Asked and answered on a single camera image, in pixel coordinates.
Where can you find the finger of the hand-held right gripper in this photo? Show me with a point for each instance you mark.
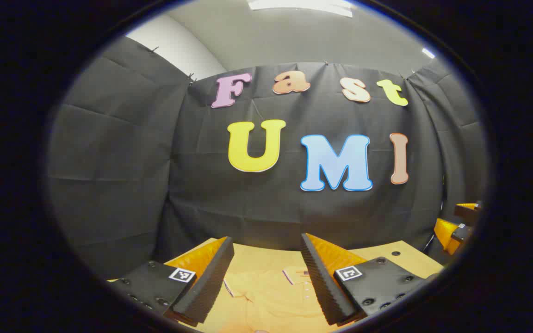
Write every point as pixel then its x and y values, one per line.
pixel 449 233
pixel 469 212

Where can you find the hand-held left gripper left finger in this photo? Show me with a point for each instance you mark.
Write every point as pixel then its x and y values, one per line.
pixel 206 282

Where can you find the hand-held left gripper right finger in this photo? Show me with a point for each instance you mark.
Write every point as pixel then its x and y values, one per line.
pixel 322 282

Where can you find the orange T-shirt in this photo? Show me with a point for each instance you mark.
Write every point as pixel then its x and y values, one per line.
pixel 275 300

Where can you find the ceiling light panel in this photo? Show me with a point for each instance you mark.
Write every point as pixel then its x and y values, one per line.
pixel 428 53
pixel 301 5

